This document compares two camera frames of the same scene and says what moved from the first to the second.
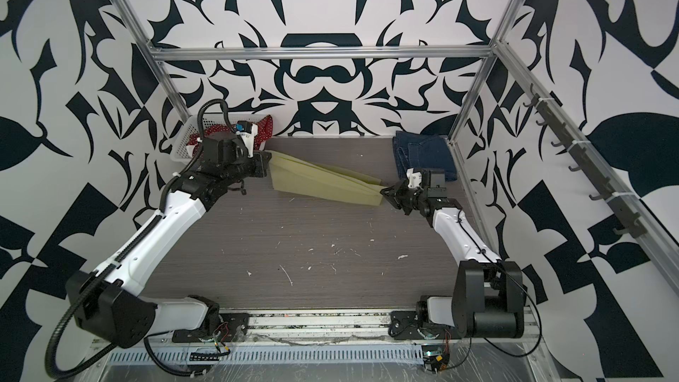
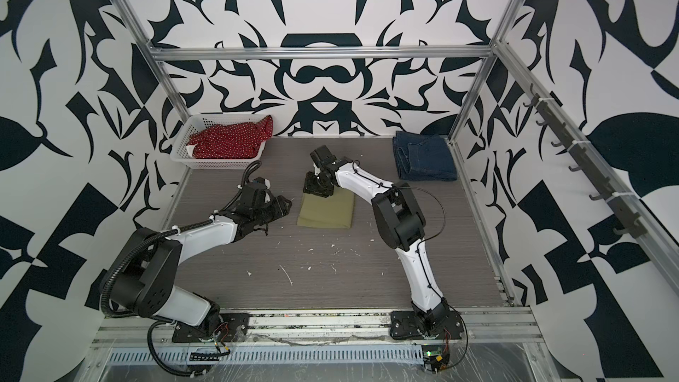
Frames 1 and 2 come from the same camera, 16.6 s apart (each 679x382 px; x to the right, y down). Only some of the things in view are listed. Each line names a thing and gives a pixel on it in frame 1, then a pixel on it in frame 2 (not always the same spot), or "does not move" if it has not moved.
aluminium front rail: x=313 y=331 does not move
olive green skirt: x=290 y=174 → x=333 y=211
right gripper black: x=399 y=196 → x=308 y=186
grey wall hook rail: x=623 y=205 does not move
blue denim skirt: x=429 y=152 does not move
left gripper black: x=259 y=159 → x=281 y=207
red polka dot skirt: x=264 y=126 does not move
